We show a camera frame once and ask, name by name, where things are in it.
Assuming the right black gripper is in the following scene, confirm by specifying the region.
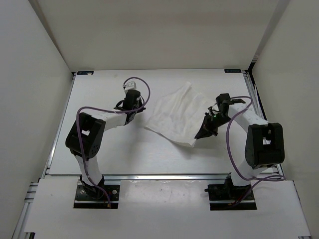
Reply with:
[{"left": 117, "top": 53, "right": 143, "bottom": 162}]
[{"left": 194, "top": 113, "right": 232, "bottom": 139}]

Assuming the white skirt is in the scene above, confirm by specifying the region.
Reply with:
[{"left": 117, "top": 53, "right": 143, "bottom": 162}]
[{"left": 145, "top": 82, "right": 214, "bottom": 147}]

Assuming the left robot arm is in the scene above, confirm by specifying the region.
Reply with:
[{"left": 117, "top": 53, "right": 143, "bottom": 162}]
[{"left": 65, "top": 89, "right": 145, "bottom": 199}]

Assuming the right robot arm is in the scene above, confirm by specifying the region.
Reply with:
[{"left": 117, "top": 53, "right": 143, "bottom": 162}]
[{"left": 194, "top": 93, "right": 285, "bottom": 199}]

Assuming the left blue table label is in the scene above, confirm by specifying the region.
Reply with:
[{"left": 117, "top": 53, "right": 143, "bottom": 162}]
[{"left": 76, "top": 71, "right": 94, "bottom": 75}]

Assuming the blue table label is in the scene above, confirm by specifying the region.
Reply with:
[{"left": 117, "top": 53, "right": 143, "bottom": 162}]
[
  {"left": 76, "top": 71, "right": 94, "bottom": 75},
  {"left": 224, "top": 69, "right": 242, "bottom": 73}
]

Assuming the right blue table label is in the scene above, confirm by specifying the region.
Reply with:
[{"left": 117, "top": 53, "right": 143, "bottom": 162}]
[{"left": 224, "top": 69, "right": 242, "bottom": 73}]

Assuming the front white cover board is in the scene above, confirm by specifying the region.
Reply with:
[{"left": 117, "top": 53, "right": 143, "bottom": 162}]
[{"left": 25, "top": 178, "right": 310, "bottom": 239}]

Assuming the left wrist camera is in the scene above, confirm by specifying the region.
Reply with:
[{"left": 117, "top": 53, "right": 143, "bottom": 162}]
[{"left": 123, "top": 81, "right": 137, "bottom": 94}]

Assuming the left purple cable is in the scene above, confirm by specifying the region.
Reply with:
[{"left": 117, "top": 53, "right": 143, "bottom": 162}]
[{"left": 76, "top": 77, "right": 151, "bottom": 209}]

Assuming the purple cable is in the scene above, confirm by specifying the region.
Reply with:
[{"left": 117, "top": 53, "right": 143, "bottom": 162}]
[
  {"left": 226, "top": 96, "right": 286, "bottom": 197},
  {"left": 76, "top": 77, "right": 151, "bottom": 209}
]

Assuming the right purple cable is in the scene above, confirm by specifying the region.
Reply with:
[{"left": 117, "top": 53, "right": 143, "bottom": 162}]
[{"left": 226, "top": 96, "right": 286, "bottom": 197}]

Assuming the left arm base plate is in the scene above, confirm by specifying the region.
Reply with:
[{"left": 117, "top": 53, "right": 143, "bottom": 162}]
[{"left": 73, "top": 176, "right": 120, "bottom": 209}]

